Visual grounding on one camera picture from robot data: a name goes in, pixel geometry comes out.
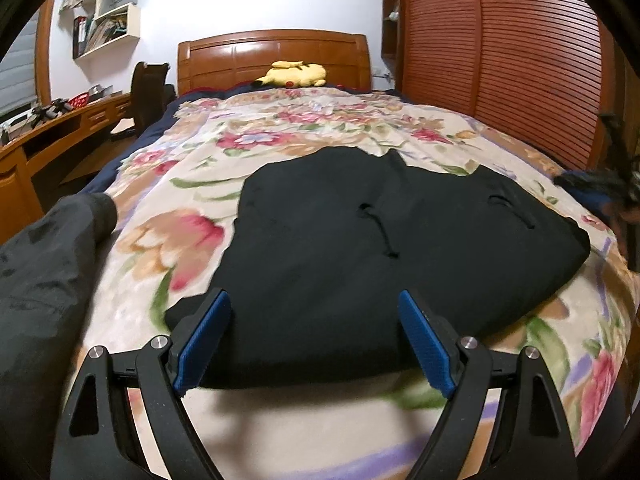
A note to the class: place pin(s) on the wooden window frame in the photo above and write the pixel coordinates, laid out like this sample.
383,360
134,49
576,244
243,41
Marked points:
45,55

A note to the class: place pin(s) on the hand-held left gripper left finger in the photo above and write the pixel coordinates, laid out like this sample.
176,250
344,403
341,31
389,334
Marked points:
202,342

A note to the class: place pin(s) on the wooden desk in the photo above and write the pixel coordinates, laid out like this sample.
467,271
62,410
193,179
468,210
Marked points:
20,175

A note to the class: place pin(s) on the wooden louvered wardrobe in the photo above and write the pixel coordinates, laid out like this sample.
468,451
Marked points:
500,50

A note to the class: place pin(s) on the yellow plush toy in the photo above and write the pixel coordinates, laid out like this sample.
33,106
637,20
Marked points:
295,75

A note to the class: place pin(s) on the dark brown chair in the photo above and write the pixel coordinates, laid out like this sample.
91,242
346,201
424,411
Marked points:
147,95

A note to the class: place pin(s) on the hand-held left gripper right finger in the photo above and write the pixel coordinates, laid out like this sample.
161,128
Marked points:
425,345

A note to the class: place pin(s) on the black buttoned coat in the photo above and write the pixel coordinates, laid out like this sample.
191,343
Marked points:
350,260

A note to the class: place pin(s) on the floral blanket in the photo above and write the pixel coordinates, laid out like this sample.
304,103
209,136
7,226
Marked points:
300,125

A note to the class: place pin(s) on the red basket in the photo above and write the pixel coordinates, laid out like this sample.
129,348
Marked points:
80,100

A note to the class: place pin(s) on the grey window blind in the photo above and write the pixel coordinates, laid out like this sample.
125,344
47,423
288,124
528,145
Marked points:
17,75

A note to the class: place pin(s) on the white wall shelf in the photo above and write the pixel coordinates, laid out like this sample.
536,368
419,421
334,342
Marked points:
112,25

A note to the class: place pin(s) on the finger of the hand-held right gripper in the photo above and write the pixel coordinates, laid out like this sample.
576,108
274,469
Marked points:
582,182

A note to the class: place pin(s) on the navy bedding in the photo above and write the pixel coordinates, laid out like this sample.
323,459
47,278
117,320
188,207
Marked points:
150,132

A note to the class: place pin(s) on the wooden bed headboard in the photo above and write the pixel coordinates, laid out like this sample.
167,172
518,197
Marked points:
230,60

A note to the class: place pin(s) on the black device on desk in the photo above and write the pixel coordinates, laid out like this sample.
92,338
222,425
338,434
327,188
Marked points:
50,110

